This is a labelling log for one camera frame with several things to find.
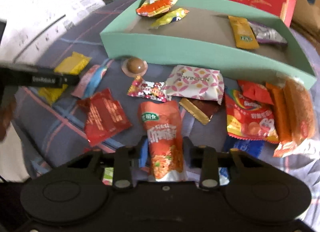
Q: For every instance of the orange clear-wrapped cake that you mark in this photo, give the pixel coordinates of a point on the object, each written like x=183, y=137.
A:
x=301, y=116

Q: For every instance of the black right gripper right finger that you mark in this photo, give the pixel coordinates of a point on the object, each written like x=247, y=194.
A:
x=204, y=158

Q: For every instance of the red small snack packet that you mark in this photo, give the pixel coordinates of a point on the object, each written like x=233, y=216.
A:
x=255, y=92

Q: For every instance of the yellow-green candy wrapper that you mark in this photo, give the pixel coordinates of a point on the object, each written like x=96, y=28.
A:
x=170, y=17

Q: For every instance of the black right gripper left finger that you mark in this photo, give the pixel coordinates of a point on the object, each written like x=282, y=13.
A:
x=127, y=158

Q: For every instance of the orange red sausage snack pouch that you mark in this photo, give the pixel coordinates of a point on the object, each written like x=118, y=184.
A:
x=163, y=126

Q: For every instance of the red Skittles candy bag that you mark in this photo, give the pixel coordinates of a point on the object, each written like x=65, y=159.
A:
x=249, y=120

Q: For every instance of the person's left hand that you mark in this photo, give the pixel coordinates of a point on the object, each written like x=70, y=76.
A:
x=7, y=114

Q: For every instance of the cardboard box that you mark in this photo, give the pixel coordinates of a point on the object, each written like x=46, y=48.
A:
x=306, y=15

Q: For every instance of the blue snack bar wrapper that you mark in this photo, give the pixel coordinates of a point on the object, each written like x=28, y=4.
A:
x=252, y=147

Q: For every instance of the brown gold chocolate packet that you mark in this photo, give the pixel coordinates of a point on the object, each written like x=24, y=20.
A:
x=203, y=111

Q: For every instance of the white printed instruction sheet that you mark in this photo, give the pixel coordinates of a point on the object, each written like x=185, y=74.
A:
x=33, y=25

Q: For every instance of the red foil sachet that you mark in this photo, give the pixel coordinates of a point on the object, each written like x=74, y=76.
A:
x=105, y=117

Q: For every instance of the silver purple snack packet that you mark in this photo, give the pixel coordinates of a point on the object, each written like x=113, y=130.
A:
x=266, y=35

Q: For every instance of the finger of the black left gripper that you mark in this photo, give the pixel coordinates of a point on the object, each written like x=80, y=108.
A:
x=35, y=76

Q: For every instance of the yellow green-logo snack bar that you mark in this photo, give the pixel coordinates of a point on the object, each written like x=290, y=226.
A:
x=243, y=34

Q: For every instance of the white pink Winsun packet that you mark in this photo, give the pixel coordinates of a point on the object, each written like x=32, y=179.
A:
x=197, y=83

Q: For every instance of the pink white candy packet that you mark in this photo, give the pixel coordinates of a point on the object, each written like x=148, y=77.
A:
x=148, y=90

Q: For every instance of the chocolate pudding cup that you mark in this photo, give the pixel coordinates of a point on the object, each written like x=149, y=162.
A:
x=133, y=67

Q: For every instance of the green cardboard box tray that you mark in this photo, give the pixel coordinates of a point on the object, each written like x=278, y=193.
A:
x=204, y=38

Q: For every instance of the blue plaid quilt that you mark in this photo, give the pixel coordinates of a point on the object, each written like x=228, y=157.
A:
x=53, y=134

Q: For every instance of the orange white noodle snack bag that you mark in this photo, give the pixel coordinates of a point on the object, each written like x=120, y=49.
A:
x=152, y=8

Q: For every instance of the orange wafer packet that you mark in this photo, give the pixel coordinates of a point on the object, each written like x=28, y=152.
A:
x=280, y=113

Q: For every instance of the pink blue candy wrapper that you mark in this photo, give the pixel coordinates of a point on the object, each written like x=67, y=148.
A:
x=89, y=82

